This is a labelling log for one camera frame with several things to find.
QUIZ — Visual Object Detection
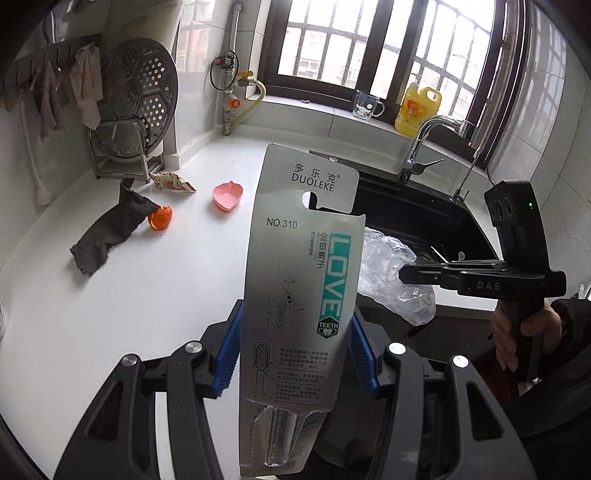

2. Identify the pink plastic dish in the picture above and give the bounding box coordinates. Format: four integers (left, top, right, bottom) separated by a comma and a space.
212, 182, 246, 213

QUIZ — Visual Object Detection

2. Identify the person's right forearm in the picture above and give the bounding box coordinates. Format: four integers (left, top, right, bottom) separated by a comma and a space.
549, 298, 591, 398

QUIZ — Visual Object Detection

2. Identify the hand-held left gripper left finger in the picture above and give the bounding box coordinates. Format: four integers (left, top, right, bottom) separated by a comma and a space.
55, 300, 243, 480

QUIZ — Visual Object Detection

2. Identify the round perforated steamer tray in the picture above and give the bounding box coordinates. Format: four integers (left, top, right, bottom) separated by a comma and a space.
99, 38, 179, 162

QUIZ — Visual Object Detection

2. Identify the toothbrush packaging card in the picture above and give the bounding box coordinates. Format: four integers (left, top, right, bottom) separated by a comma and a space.
239, 143, 366, 478

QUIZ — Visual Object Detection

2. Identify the beige hanging cloth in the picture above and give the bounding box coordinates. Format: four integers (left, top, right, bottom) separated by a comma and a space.
69, 42, 103, 130

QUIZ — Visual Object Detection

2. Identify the patterned snack wrapper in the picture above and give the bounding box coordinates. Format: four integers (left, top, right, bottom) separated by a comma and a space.
150, 171, 197, 193

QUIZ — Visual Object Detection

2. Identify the small orange plastic container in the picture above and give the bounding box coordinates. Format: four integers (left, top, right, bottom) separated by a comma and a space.
148, 206, 174, 232

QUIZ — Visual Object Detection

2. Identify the round metal lid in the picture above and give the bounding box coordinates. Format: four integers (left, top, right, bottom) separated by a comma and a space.
95, 119, 149, 162

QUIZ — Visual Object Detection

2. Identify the thin chrome water tap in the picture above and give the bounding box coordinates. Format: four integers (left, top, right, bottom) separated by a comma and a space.
450, 122, 485, 204

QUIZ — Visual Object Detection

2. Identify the dark wall utensil rack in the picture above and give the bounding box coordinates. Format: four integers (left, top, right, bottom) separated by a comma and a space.
0, 34, 100, 97

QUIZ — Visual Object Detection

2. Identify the yellow gas hose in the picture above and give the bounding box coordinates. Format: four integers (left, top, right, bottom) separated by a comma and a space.
238, 79, 267, 125

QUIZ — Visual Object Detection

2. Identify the clear glass mug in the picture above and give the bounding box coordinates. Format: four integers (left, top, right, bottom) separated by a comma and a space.
355, 89, 385, 121

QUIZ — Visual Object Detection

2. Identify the black cloth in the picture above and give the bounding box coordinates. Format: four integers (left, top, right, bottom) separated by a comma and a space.
69, 178, 162, 277

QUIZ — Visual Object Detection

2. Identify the black gas solenoid valve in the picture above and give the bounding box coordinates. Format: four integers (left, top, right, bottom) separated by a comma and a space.
210, 54, 241, 90

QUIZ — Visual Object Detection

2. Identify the purple hanging cloth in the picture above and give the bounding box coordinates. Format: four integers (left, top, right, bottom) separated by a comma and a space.
30, 60, 75, 141

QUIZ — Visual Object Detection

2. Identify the metal lid rack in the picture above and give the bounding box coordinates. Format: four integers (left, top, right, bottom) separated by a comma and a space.
90, 129, 164, 183

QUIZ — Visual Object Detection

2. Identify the clear plastic bag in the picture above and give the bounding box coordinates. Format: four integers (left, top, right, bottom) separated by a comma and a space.
355, 226, 437, 326

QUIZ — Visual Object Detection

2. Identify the black kitchen sink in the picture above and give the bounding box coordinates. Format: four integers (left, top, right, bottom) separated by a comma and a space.
309, 150, 509, 324

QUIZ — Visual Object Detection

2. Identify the white gas valve red knob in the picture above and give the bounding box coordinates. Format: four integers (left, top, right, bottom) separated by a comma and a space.
223, 71, 257, 136

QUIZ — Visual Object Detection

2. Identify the dark framed window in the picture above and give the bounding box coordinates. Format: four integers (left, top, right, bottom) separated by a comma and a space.
256, 0, 536, 169

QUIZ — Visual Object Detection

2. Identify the person's right hand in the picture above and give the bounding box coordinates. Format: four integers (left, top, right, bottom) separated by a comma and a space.
489, 300, 561, 374

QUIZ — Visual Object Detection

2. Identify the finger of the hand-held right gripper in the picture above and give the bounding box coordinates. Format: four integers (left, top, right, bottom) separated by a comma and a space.
398, 264, 462, 291
418, 258, 506, 274

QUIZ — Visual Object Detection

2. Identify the yellow detergent bottle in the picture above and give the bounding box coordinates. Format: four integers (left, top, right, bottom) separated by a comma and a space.
394, 74, 443, 138

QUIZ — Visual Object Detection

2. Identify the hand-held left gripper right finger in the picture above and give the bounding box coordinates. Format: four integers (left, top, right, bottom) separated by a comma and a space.
347, 311, 529, 480

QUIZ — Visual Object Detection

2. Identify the metal gas pipe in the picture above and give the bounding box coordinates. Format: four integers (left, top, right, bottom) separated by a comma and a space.
231, 0, 243, 56

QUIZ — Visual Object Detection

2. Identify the chrome kitchen faucet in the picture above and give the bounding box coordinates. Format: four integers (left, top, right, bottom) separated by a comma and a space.
398, 115, 467, 184

